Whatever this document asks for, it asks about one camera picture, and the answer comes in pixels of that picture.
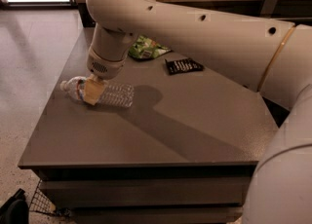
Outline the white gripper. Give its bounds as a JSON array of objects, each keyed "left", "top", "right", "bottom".
[{"left": 84, "top": 48, "right": 125, "bottom": 105}]

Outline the clear plastic water bottle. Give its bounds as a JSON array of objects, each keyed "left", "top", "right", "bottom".
[{"left": 59, "top": 76, "right": 135, "bottom": 108}]

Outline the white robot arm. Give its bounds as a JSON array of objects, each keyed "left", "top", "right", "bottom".
[{"left": 86, "top": 0, "right": 312, "bottom": 224}]

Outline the green chip bag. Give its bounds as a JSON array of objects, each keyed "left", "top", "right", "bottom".
[{"left": 128, "top": 35, "right": 171, "bottom": 61}]

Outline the black snack wrapper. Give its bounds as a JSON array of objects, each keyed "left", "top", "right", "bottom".
[{"left": 165, "top": 58, "right": 204, "bottom": 75}]

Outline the grey drawer cabinet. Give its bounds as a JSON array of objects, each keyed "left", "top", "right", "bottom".
[{"left": 18, "top": 25, "right": 280, "bottom": 224}]

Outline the black object on floor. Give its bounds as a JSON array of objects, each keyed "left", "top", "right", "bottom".
[{"left": 0, "top": 189, "right": 29, "bottom": 224}]

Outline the black wire basket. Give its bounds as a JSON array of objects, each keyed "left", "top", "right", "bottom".
[{"left": 29, "top": 181, "right": 57, "bottom": 216}]

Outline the right metal wall bracket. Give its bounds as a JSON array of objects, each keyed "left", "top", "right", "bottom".
[{"left": 259, "top": 0, "right": 278, "bottom": 18}]

